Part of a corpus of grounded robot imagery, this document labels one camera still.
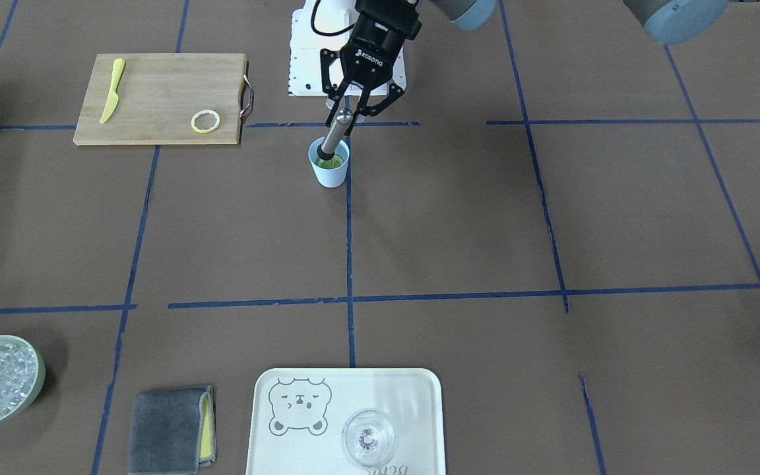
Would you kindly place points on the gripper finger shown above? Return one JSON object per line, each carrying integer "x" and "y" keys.
{"x": 335, "y": 92}
{"x": 363, "y": 109}

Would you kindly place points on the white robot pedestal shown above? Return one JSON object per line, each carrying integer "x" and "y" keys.
{"x": 304, "y": 79}

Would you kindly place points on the metal muddler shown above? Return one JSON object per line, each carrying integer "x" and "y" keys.
{"x": 339, "y": 126}

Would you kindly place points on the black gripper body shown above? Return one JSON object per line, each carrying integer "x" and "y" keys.
{"x": 382, "y": 34}

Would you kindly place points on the yellow plastic knife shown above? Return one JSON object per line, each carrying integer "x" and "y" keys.
{"x": 112, "y": 99}

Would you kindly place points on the wooden cutting board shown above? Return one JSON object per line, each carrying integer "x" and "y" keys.
{"x": 168, "y": 98}

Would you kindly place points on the lemon slice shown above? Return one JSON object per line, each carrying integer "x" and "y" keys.
{"x": 331, "y": 164}

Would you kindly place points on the cream serving tray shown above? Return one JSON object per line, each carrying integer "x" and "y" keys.
{"x": 298, "y": 416}

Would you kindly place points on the light blue cup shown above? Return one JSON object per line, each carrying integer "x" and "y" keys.
{"x": 330, "y": 173}

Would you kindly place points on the clear wine glass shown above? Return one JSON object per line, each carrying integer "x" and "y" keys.
{"x": 369, "y": 439}

